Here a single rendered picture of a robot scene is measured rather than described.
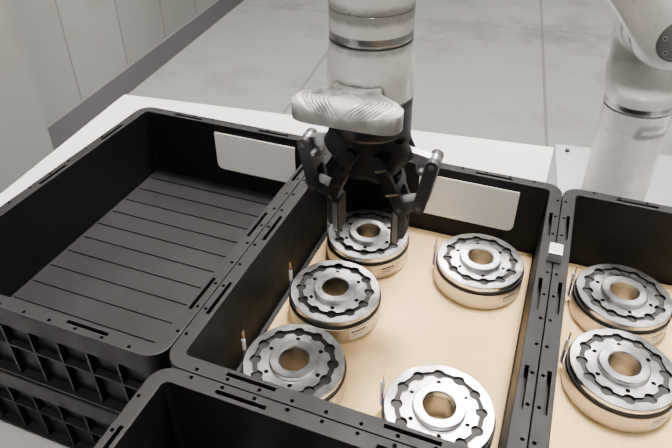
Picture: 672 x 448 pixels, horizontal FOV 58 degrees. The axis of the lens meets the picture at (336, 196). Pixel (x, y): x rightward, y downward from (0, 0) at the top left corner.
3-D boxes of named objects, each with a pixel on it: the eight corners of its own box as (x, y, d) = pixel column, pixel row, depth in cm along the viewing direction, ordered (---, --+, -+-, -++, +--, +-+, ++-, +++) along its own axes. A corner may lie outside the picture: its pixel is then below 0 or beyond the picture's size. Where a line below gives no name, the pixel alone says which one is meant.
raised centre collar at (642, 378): (600, 341, 63) (601, 337, 62) (652, 359, 61) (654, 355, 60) (592, 376, 59) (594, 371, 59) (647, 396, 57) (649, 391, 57)
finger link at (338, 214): (345, 191, 62) (346, 220, 64) (339, 190, 62) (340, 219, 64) (338, 203, 60) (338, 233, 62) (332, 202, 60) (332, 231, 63)
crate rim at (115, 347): (146, 119, 92) (143, 104, 91) (331, 156, 84) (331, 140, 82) (-89, 292, 62) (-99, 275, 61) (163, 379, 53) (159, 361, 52)
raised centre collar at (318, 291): (323, 271, 71) (323, 267, 71) (363, 281, 70) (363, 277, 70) (306, 299, 68) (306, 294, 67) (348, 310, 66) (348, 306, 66)
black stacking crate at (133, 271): (157, 173, 98) (144, 109, 91) (330, 213, 89) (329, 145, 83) (-52, 355, 67) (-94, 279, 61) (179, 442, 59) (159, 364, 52)
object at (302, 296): (311, 255, 74) (311, 251, 74) (391, 275, 71) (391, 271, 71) (275, 311, 67) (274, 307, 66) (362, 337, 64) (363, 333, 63)
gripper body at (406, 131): (428, 74, 55) (421, 163, 60) (339, 62, 57) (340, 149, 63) (406, 111, 49) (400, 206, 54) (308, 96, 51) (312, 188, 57)
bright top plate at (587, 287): (579, 258, 74) (580, 254, 74) (671, 281, 71) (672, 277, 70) (569, 314, 66) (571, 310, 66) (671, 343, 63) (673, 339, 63)
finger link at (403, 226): (394, 195, 58) (392, 237, 61) (425, 202, 57) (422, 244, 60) (399, 187, 59) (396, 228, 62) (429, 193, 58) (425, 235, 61)
